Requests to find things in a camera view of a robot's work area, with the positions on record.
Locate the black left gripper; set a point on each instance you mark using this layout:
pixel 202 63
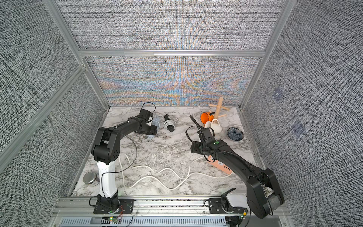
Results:
pixel 151 130

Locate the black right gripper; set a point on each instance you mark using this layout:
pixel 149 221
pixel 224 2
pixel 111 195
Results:
pixel 195 146

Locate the pink power strip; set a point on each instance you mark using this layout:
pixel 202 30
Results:
pixel 219 165

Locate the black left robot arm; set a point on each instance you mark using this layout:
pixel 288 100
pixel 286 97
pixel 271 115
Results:
pixel 106 150

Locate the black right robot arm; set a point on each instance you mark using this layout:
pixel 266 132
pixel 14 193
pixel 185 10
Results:
pixel 264 194

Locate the white mug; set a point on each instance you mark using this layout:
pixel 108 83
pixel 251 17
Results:
pixel 215 125

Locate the orange mug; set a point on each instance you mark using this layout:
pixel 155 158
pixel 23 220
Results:
pixel 207 117

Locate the wooden mug tree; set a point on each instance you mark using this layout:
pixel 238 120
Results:
pixel 219 106

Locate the silver cylinder on table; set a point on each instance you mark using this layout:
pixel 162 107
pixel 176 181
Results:
pixel 90 178

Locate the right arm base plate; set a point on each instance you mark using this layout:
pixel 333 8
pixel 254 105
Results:
pixel 224 205

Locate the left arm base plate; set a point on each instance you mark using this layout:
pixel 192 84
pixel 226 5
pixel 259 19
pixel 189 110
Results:
pixel 106 206

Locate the aluminium front rail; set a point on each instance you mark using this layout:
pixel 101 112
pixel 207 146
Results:
pixel 162 211

